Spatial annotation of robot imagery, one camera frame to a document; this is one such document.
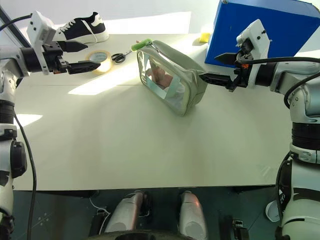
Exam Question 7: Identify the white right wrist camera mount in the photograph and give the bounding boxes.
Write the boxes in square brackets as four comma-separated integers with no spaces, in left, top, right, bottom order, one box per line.
[235,19,272,87]

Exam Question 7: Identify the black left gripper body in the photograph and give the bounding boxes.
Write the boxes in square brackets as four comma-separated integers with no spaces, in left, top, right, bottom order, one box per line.
[41,41,70,75]

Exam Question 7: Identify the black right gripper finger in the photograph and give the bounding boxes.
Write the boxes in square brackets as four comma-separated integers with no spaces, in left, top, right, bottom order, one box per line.
[214,52,239,67]
[199,72,236,90]

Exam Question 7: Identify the thin white floor cable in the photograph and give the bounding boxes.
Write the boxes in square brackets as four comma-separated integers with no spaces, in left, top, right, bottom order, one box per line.
[88,191,111,216]

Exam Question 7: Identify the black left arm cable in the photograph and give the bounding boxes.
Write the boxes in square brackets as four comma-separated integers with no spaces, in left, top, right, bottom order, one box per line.
[0,13,38,240]

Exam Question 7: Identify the green transparent toiletry pouch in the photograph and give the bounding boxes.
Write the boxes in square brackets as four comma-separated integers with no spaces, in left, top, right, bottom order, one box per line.
[136,39,209,117]

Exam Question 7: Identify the black handled scissors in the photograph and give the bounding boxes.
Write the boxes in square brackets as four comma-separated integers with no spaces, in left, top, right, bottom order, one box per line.
[110,49,134,64]

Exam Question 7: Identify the dark blue frame strip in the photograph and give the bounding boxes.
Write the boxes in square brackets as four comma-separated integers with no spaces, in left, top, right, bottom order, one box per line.
[0,0,31,48]

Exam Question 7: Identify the yellow sponge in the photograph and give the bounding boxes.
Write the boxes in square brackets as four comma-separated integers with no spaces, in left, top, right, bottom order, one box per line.
[198,32,212,44]

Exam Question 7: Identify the blue box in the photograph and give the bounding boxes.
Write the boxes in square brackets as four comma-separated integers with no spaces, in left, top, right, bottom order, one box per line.
[204,0,320,67]

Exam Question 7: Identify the black and white sneaker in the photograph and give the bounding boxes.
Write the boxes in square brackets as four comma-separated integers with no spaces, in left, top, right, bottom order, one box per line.
[51,11,110,45]

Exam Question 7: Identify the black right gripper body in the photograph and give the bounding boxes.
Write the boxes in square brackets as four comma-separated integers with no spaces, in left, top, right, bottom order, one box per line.
[232,41,253,92]

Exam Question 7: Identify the silver robot leg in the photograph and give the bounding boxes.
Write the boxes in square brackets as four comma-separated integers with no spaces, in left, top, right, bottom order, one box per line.
[103,190,151,235]
[178,190,209,237]

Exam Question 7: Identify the white round floor dish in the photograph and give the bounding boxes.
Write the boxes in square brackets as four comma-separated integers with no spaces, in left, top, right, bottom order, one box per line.
[265,199,283,223]

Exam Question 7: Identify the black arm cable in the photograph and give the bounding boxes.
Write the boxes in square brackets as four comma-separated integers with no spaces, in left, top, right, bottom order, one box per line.
[0,13,38,240]
[237,56,320,240]

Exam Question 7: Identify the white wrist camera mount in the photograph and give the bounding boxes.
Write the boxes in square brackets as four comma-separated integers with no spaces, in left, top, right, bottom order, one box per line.
[26,10,62,76]
[235,19,272,87]

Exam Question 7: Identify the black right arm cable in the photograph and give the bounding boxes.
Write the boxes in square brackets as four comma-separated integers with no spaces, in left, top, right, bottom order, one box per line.
[237,56,320,240]

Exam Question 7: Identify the silver right robot leg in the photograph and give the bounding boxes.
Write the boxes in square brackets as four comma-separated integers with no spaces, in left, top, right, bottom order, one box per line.
[178,190,209,237]

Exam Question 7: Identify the silver left robot leg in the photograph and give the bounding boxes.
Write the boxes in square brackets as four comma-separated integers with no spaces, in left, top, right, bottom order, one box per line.
[103,190,151,235]

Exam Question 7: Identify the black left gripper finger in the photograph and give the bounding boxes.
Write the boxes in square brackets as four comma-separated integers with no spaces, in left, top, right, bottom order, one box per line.
[58,41,89,54]
[67,60,102,75]

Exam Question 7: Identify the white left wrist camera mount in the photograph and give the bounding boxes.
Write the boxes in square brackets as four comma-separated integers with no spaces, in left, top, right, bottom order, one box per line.
[26,10,62,76]

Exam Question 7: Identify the dark rounded robot waist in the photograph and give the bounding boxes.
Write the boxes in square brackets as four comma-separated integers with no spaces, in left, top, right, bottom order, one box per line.
[86,230,191,240]

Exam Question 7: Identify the beige tape roll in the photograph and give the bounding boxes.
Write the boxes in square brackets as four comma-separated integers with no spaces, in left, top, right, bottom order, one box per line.
[84,49,114,76]

